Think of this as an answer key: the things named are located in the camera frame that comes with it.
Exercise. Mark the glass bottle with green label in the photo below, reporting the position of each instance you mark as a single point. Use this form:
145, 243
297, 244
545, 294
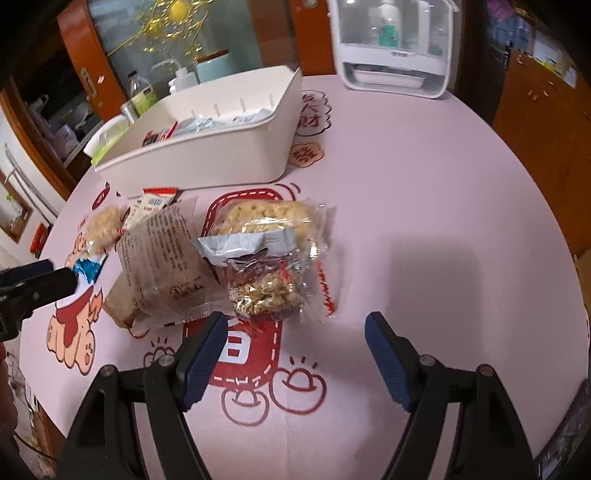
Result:
143, 99

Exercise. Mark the wooden cabinet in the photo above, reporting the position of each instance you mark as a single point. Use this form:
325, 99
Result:
545, 138

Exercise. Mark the large clear blue packet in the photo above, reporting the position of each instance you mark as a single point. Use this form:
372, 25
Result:
198, 125

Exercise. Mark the blue white snack packet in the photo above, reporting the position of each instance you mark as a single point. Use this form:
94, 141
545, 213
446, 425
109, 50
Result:
87, 267

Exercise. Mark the pink printed tablecloth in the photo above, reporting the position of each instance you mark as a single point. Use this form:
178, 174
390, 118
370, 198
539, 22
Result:
438, 207

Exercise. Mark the clear squeeze wash bottle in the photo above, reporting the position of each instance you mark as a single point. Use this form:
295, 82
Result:
184, 81

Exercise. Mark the yellow rice cracker packet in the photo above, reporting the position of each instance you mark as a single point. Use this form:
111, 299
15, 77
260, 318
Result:
104, 226

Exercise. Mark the light blue canister brown lid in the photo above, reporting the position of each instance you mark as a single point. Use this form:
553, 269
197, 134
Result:
214, 69

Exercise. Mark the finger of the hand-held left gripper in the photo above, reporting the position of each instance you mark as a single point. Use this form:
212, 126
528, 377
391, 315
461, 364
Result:
37, 281

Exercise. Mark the puffed corn snack pack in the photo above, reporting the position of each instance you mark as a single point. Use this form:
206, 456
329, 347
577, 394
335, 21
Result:
272, 217

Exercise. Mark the clear nut mix packet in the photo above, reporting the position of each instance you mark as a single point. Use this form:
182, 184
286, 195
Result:
268, 288

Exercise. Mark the container with red lid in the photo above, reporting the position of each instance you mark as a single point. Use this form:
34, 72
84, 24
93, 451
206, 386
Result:
39, 237

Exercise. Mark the green tissue pack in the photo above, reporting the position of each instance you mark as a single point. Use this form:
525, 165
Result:
108, 136

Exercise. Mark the dark nut bar packet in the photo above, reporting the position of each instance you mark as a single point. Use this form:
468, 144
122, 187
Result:
159, 134

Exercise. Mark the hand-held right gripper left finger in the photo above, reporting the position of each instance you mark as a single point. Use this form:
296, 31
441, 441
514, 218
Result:
203, 364

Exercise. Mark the clear bag with brown print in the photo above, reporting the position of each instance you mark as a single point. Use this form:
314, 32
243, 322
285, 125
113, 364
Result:
157, 258

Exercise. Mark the small metal can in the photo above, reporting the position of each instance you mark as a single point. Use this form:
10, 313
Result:
129, 110

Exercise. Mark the white plastic storage bin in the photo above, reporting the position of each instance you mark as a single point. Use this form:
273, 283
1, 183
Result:
207, 157

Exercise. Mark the maroon silver snack packet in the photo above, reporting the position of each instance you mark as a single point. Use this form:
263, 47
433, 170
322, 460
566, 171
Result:
244, 244

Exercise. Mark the glass door with gold ornament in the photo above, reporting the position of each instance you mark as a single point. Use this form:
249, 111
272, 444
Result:
207, 27

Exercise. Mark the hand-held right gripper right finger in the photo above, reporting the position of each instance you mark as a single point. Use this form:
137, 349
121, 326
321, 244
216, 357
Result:
388, 364

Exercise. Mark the small red white snack packet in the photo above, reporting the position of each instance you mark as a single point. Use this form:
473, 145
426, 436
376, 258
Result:
152, 201

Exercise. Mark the beige cracker packet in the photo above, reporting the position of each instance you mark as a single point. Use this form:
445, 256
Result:
117, 300

